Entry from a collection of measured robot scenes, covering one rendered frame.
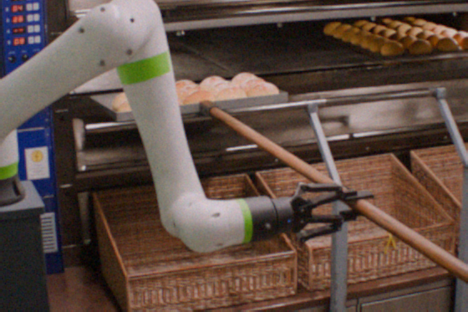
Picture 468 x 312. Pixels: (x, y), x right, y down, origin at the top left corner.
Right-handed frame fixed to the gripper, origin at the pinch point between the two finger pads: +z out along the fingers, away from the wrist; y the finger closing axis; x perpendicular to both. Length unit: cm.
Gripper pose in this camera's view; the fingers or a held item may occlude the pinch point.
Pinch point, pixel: (356, 204)
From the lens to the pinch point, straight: 221.2
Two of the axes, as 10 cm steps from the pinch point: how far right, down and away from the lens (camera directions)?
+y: 0.1, 9.7, 2.6
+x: 3.6, 2.4, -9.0
